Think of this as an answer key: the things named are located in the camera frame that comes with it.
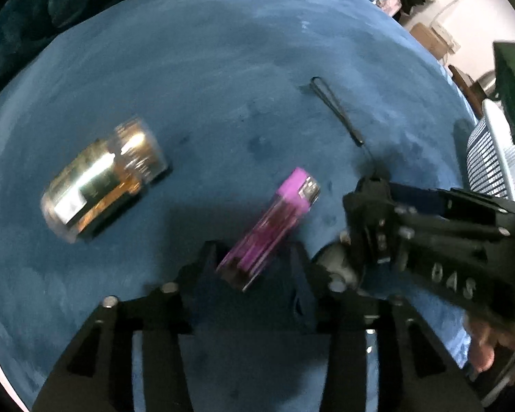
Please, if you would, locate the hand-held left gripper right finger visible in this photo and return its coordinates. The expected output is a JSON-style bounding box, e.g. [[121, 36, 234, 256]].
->
[[289, 242, 485, 412]]

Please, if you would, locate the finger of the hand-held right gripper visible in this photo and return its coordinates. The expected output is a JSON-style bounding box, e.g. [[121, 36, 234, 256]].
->
[[342, 176, 515, 331], [388, 182, 515, 230]]

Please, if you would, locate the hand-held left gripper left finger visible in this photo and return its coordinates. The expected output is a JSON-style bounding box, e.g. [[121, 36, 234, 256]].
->
[[30, 240, 224, 412]]

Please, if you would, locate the white perforated plastic basket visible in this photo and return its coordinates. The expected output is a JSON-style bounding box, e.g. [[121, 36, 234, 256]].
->
[[453, 99, 515, 203]]

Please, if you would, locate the transparent plastic lighter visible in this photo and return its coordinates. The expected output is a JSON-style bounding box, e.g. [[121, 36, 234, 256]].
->
[[215, 167, 322, 293]]

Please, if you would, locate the person's right hand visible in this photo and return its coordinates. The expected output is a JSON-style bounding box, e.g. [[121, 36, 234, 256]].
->
[[468, 315, 515, 374]]

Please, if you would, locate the steel electric kettle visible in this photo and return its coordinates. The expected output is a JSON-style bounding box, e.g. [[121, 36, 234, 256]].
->
[[476, 71, 499, 99]]

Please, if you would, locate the dark wooden side table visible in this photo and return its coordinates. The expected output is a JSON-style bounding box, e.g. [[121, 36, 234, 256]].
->
[[448, 64, 485, 116]]

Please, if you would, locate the white power strip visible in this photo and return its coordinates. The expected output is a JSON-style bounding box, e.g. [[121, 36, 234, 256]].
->
[[431, 23, 462, 54]]

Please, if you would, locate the stack of cardboard boxes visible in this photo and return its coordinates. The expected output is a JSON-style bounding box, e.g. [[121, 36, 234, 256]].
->
[[410, 21, 449, 63]]

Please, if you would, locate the black hairpin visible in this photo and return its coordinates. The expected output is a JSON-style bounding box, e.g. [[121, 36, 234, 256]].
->
[[310, 76, 365, 147]]

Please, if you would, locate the blue plush bed blanket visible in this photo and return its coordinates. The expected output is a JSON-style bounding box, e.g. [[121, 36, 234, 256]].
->
[[0, 0, 477, 412]]

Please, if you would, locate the blue plush duvet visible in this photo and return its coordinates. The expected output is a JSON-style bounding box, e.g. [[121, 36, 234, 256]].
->
[[0, 0, 391, 99]]

